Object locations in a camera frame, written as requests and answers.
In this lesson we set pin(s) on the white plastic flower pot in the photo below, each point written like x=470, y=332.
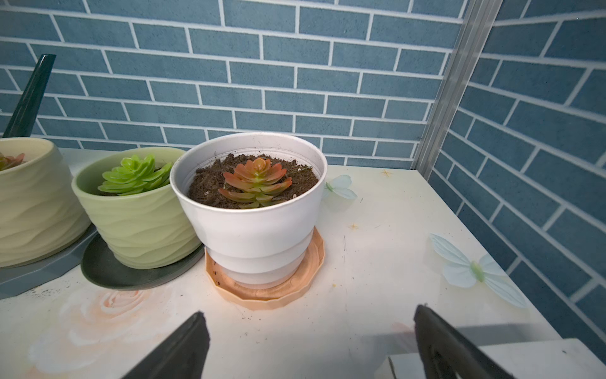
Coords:
x=260, y=247

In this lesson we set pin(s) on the small pale butterfly decoration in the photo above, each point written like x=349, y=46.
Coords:
x=340, y=186

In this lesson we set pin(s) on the large pale butterfly decoration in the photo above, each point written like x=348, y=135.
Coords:
x=462, y=272

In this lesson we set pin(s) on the white flat box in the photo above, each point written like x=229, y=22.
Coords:
x=568, y=358

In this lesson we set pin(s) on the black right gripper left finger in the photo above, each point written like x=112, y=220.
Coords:
x=181, y=355

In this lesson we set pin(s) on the bright green succulent plant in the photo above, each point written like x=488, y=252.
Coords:
x=136, y=175

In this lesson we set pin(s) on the pink pot saucer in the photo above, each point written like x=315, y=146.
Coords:
x=293, y=288

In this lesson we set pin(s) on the pink-green succulent plant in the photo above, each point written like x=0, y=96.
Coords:
x=8, y=162

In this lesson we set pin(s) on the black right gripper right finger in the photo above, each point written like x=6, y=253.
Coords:
x=446, y=353

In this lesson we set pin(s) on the grey-blue pot saucer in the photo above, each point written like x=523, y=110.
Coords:
x=20, y=279

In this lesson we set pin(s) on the dark green watering can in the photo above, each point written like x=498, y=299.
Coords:
x=25, y=114

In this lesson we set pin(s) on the dark green pot saucer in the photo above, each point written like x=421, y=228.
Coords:
x=100, y=267

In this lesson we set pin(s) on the red-orange succulent plant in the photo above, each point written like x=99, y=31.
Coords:
x=257, y=182

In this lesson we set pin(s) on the cream wavy flower pot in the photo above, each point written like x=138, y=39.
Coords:
x=40, y=214

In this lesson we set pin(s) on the floral table mat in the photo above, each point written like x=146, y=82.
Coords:
x=83, y=331

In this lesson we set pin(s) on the green wavy flower pot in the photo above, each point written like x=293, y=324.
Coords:
x=145, y=230

